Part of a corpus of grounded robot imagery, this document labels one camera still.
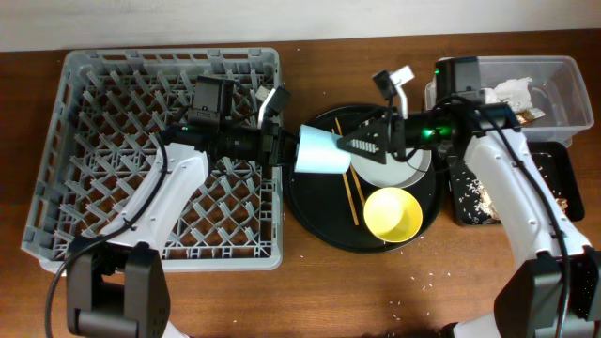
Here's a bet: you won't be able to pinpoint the blue cup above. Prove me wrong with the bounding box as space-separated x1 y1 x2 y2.
294 125 351 174

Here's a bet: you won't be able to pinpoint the yellow bowl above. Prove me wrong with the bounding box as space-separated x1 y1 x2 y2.
363 187 424 243

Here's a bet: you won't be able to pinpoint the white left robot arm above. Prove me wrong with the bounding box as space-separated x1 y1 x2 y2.
44 121 299 337

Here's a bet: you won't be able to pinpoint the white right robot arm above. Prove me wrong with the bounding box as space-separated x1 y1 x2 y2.
336 96 600 338

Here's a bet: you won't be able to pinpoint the crumpled white paper waste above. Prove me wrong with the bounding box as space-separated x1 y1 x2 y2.
485 77 533 113

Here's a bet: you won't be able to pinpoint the clear plastic waste bin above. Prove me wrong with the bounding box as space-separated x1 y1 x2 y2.
424 55 595 149

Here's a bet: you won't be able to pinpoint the grey plastic dishwasher rack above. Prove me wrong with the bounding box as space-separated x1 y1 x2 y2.
22 47 283 272

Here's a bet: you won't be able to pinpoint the white plate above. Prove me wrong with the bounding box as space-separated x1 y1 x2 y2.
351 150 432 189

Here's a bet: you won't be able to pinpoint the wooden chopstick right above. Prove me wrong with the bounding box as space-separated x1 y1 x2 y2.
334 117 365 206

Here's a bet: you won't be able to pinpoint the wooden chopstick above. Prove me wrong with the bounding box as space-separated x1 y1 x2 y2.
334 117 365 206
331 125 359 226

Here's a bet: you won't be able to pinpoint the wooden chopstick left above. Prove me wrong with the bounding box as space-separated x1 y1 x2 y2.
331 125 359 226

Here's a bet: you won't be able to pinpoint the round black tray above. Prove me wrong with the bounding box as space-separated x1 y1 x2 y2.
283 104 445 253

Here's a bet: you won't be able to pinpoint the black rectangular bin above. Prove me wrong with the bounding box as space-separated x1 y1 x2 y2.
449 142 585 226

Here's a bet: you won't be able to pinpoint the food scraps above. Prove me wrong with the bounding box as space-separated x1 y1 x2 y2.
449 164 584 225

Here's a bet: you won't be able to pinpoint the gold foil wrapper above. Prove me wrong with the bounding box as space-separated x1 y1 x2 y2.
516 110 538 125

